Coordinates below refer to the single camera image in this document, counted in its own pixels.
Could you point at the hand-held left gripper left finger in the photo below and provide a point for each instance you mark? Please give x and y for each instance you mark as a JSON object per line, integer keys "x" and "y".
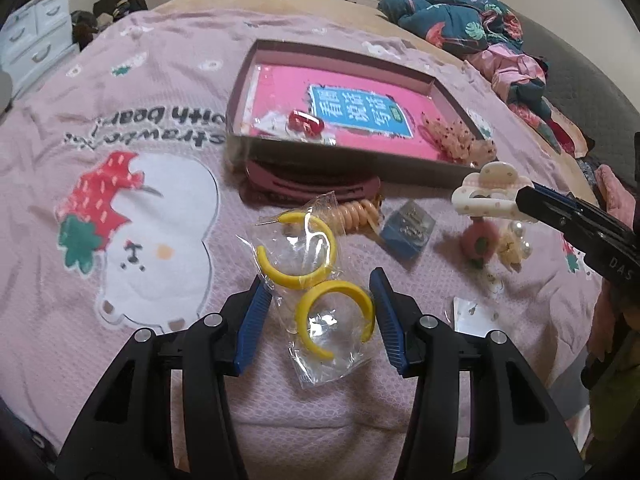
{"x": 255, "y": 320}

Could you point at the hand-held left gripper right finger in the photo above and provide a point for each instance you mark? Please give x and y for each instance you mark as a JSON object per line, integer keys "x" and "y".
{"x": 387, "y": 320}

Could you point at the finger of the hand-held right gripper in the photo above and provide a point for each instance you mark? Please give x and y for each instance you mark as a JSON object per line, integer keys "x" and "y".
{"x": 550, "y": 207}
{"x": 570, "y": 199}

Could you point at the pearl hair clip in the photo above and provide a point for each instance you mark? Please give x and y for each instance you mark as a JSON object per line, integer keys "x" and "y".
{"x": 520, "y": 242}

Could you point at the yellow hoop earring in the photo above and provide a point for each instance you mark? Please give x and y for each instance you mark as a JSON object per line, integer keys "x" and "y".
{"x": 280, "y": 276}
{"x": 330, "y": 290}

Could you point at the cream hair claw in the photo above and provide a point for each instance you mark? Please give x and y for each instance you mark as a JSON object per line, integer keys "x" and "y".
{"x": 487, "y": 200}

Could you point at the clear plastic bag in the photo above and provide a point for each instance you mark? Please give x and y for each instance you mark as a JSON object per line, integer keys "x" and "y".
{"x": 320, "y": 365}

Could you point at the white earring card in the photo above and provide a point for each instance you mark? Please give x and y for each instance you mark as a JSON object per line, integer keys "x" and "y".
{"x": 472, "y": 320}

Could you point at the blue earring box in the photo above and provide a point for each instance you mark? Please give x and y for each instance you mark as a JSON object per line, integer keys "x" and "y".
{"x": 405, "y": 230}

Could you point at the clear earring card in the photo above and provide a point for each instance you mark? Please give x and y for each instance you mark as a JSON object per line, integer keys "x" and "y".
{"x": 490, "y": 280}

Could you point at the orange tulle scrunchie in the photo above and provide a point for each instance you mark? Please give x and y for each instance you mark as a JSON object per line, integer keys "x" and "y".
{"x": 452, "y": 137}

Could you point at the maroon hair claw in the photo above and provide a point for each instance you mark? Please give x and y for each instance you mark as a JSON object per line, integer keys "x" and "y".
{"x": 300, "y": 182}

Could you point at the cardboard box tray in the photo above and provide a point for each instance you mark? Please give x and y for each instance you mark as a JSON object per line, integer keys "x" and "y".
{"x": 300, "y": 160}

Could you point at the red hair clip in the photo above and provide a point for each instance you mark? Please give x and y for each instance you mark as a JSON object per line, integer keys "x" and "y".
{"x": 305, "y": 122}

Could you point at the grey headboard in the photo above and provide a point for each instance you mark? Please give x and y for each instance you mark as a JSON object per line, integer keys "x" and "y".
{"x": 585, "y": 90}

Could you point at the teal floral quilt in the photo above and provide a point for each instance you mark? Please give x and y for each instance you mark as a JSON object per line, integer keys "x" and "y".
{"x": 450, "y": 10}

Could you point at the pink book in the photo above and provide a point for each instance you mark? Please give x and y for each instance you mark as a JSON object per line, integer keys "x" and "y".
{"x": 280, "y": 90}

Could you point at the pink printed blanket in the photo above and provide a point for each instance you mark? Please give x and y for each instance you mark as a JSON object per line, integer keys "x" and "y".
{"x": 150, "y": 85}

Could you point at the dark bag pile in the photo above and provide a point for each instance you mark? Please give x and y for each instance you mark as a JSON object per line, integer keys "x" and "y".
{"x": 117, "y": 7}

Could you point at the white drawer cabinet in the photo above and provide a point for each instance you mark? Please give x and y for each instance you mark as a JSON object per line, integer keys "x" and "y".
{"x": 35, "y": 35}

